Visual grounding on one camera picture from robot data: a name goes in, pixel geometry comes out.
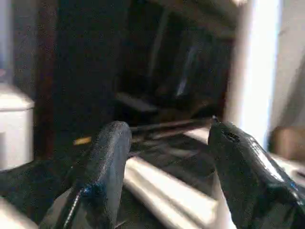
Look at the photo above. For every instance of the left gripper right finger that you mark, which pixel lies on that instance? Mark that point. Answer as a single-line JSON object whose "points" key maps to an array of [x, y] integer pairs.
{"points": [[247, 181]]}

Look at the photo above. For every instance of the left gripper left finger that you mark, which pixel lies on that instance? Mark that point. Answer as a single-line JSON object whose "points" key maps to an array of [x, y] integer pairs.
{"points": [[104, 171]]}

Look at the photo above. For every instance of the white plastic table top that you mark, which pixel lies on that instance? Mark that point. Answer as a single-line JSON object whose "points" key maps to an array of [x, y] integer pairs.
{"points": [[171, 190]]}

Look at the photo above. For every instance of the small tan tag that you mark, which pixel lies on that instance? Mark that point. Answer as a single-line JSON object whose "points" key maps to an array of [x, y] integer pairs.
{"points": [[82, 141]]}

